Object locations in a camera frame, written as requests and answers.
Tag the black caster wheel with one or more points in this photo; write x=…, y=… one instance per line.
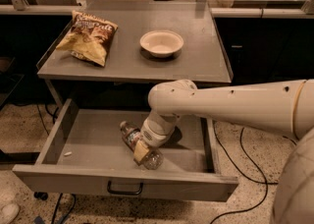
x=41, y=195

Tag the clear plastic water bottle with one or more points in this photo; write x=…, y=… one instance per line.
x=131, y=135

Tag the black drawer handle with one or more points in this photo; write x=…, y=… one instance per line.
x=124, y=189

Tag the yellow brown chip bag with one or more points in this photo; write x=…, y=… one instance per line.
x=89, y=38

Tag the white shoe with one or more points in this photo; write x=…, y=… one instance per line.
x=9, y=212

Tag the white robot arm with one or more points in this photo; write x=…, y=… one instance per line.
x=285, y=108

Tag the grey metal cabinet table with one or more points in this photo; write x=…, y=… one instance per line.
x=202, y=59

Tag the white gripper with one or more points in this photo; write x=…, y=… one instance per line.
x=154, y=137

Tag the white paper bowl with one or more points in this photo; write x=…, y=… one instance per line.
x=161, y=43

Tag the open grey top drawer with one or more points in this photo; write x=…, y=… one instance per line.
x=190, y=170

